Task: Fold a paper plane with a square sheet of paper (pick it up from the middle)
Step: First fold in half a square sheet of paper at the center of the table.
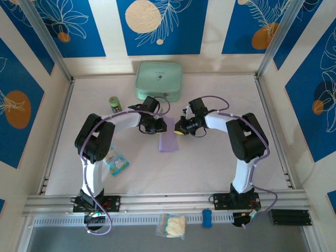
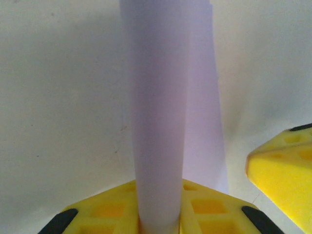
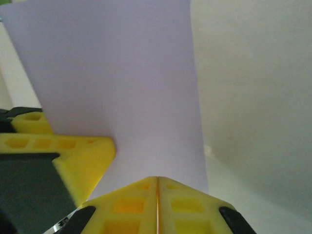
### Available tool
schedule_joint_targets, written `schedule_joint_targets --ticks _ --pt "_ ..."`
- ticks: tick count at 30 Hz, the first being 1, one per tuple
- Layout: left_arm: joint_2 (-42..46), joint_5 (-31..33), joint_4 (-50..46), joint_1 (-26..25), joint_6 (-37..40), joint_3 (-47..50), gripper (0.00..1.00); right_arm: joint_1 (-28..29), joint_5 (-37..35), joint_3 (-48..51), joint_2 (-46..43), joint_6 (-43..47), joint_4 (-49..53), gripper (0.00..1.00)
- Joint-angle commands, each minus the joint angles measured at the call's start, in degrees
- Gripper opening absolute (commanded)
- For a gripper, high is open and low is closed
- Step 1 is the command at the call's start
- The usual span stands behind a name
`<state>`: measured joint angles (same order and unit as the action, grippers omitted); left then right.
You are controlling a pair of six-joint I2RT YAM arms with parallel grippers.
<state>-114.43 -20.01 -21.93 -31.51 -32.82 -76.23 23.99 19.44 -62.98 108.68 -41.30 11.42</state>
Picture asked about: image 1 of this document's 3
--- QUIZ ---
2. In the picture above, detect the lavender paper sheet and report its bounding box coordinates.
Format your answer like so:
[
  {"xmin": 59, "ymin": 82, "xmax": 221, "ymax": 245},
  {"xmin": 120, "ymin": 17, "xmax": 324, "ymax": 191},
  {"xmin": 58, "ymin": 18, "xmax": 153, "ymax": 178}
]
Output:
[{"xmin": 159, "ymin": 117, "xmax": 180, "ymax": 152}]

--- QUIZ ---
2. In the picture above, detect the small green can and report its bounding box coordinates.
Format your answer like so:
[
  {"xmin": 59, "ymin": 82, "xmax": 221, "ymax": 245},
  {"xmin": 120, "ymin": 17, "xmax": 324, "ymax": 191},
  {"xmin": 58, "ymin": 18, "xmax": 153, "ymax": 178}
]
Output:
[{"xmin": 109, "ymin": 96, "xmax": 122, "ymax": 114}]

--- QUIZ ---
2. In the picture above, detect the mint green zip pouch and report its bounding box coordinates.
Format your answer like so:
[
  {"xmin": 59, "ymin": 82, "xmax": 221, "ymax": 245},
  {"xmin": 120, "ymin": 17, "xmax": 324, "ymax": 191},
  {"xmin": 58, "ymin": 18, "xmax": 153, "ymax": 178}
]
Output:
[{"xmin": 135, "ymin": 60, "xmax": 184, "ymax": 103}]

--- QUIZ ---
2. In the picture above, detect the blue snack packet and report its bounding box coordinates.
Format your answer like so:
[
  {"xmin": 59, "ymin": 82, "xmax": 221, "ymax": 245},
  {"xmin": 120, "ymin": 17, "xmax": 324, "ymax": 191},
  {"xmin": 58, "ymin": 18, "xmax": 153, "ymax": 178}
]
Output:
[{"xmin": 102, "ymin": 143, "xmax": 130, "ymax": 176}]

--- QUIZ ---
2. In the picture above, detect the small blue plastic object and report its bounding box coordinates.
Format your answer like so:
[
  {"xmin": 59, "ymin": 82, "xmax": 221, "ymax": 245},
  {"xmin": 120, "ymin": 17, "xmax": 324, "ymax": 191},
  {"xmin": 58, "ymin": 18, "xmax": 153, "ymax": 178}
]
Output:
[{"xmin": 201, "ymin": 208, "xmax": 213, "ymax": 228}]

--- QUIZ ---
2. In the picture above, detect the clear bag of yellow chips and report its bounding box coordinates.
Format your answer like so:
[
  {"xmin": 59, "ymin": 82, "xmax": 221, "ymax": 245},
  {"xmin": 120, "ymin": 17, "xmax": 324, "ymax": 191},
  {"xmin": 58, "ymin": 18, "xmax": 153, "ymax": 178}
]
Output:
[{"xmin": 155, "ymin": 212, "xmax": 186, "ymax": 240}]

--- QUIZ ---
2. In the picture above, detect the black ribbed block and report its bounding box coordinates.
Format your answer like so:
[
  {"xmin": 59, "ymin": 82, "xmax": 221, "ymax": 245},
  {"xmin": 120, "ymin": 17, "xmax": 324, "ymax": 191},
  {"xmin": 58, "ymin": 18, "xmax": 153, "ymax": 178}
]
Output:
[{"xmin": 269, "ymin": 209, "xmax": 313, "ymax": 226}]

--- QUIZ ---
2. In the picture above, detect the long aluminium mounting rail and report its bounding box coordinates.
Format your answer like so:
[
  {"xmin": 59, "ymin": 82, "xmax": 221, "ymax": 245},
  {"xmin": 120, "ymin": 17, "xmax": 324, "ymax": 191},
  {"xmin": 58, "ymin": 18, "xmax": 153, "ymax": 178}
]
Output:
[{"xmin": 22, "ymin": 190, "xmax": 312, "ymax": 217}]

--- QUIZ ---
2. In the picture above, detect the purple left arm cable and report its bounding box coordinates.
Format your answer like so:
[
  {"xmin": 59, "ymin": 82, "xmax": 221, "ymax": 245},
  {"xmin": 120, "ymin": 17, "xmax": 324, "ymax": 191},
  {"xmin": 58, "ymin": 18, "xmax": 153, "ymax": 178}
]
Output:
[{"xmin": 80, "ymin": 96, "xmax": 171, "ymax": 236}]

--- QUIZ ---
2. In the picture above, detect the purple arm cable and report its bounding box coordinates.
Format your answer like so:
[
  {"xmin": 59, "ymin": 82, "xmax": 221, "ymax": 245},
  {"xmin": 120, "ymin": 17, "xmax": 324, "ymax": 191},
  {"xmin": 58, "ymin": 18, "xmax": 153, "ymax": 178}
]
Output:
[
  {"xmin": 80, "ymin": 96, "xmax": 171, "ymax": 236},
  {"xmin": 201, "ymin": 94, "xmax": 279, "ymax": 229}
]

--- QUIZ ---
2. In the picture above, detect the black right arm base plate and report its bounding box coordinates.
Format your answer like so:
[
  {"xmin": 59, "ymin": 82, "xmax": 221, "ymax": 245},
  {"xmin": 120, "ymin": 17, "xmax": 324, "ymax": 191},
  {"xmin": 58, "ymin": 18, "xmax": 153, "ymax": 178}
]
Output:
[{"xmin": 213, "ymin": 192, "xmax": 261, "ymax": 211}]

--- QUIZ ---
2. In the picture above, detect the aluminium table side rail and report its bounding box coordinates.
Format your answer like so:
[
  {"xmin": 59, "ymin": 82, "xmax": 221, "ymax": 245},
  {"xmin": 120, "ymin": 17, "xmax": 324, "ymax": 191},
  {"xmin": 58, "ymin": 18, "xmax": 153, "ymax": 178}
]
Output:
[
  {"xmin": 38, "ymin": 78, "xmax": 76, "ymax": 195},
  {"xmin": 254, "ymin": 75, "xmax": 296, "ymax": 190}
]

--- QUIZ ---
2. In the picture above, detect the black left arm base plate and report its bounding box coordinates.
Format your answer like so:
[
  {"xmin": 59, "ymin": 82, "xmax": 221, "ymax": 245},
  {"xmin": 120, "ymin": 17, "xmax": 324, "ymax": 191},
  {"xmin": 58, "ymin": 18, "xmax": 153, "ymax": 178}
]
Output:
[{"xmin": 72, "ymin": 195, "xmax": 121, "ymax": 213}]

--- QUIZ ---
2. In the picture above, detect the grey slotted cable duct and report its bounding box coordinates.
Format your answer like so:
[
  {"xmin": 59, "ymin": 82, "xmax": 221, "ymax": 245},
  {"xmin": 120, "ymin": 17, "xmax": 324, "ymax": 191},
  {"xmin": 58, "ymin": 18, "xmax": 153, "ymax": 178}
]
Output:
[{"xmin": 33, "ymin": 212, "xmax": 271, "ymax": 228}]

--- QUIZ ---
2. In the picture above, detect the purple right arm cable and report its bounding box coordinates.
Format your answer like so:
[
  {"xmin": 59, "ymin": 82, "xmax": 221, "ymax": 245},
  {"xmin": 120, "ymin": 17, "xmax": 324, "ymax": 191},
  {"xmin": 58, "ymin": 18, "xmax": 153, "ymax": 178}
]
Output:
[{"xmin": 201, "ymin": 94, "xmax": 279, "ymax": 229}]

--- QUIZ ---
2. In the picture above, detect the aluminium frame post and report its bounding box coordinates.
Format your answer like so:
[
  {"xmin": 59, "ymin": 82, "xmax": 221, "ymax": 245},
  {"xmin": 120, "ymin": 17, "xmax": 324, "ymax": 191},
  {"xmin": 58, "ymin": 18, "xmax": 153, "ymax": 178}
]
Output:
[
  {"xmin": 256, "ymin": 0, "xmax": 307, "ymax": 79},
  {"xmin": 19, "ymin": 0, "xmax": 74, "ymax": 81}
]

